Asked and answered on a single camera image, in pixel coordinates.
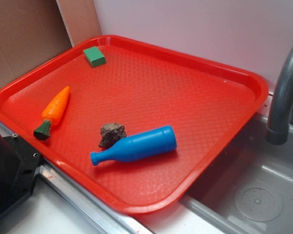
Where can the grey toy faucet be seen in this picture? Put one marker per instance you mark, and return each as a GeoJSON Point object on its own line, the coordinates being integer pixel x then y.
{"type": "Point", "coordinates": [281, 110]}

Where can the red plastic tray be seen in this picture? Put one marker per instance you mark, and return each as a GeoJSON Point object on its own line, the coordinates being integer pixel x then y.
{"type": "Point", "coordinates": [142, 87]}

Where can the green rectangular block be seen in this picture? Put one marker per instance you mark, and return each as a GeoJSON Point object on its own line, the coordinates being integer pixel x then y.
{"type": "Point", "coordinates": [94, 56]}

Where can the brown cardboard panel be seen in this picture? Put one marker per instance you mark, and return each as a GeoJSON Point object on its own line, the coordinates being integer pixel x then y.
{"type": "Point", "coordinates": [34, 31]}

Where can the grey plastic sink basin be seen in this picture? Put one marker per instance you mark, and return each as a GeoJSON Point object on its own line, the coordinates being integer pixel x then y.
{"type": "Point", "coordinates": [248, 188]}

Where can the brown rough rock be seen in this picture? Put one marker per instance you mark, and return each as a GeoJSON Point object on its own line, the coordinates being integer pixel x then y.
{"type": "Point", "coordinates": [111, 133]}

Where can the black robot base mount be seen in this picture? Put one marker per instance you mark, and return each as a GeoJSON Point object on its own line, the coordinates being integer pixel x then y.
{"type": "Point", "coordinates": [19, 167]}

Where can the blue plastic toy bottle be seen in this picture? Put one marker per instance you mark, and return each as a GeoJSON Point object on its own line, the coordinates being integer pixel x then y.
{"type": "Point", "coordinates": [139, 146]}

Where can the orange toy carrot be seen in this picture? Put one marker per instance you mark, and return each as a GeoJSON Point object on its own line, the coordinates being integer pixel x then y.
{"type": "Point", "coordinates": [52, 114]}

